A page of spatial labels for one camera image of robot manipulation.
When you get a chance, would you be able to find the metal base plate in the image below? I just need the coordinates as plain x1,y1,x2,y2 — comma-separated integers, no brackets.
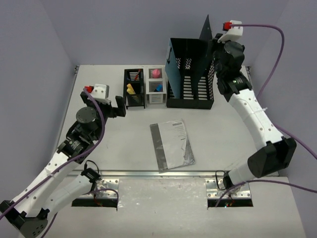
79,178,120,199
205,178,252,199

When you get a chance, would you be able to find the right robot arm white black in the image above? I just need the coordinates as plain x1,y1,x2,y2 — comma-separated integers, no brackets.
212,33,297,195

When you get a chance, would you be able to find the blue clipboard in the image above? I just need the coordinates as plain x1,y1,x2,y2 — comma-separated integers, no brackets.
165,38,181,99

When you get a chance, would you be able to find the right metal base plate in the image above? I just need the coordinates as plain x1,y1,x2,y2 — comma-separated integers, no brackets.
205,178,252,199

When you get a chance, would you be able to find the aluminium rail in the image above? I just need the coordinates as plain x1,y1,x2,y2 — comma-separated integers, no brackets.
71,169,279,178

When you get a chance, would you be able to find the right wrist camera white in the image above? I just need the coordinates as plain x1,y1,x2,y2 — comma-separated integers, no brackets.
217,20,243,43

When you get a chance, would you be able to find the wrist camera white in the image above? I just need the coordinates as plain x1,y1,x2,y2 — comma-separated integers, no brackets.
85,84,110,104
217,20,243,43

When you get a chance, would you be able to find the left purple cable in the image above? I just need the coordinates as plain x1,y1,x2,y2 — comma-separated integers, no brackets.
0,89,119,238

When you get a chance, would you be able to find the black pen holder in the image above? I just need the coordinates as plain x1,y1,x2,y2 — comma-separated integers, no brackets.
123,68,146,109

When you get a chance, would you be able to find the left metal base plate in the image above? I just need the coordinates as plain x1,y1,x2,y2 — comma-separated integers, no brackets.
79,178,120,199

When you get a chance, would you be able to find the blue cap black highlighter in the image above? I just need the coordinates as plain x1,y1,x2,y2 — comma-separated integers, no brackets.
155,84,163,92

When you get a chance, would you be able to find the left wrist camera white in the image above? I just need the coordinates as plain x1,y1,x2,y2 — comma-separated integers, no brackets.
85,84,110,104

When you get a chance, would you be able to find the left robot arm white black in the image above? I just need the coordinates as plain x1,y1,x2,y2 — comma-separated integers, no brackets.
0,90,126,238

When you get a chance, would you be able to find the black magazine file rack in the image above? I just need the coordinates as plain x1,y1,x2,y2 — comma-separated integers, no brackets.
166,38,214,110

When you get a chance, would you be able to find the yellow highlighter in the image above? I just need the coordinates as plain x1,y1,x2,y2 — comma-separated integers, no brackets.
127,88,136,95

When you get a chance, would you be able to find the white pen holder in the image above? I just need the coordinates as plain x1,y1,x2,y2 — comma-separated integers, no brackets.
145,66,167,105

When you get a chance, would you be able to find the spiral notebook grey white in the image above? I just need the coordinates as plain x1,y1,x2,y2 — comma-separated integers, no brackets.
150,119,196,172

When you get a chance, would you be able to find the orange highlighter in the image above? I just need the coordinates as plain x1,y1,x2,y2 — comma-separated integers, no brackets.
127,84,134,91

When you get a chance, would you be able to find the pink glue bottle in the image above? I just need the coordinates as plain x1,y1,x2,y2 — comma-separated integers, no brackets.
152,68,161,78

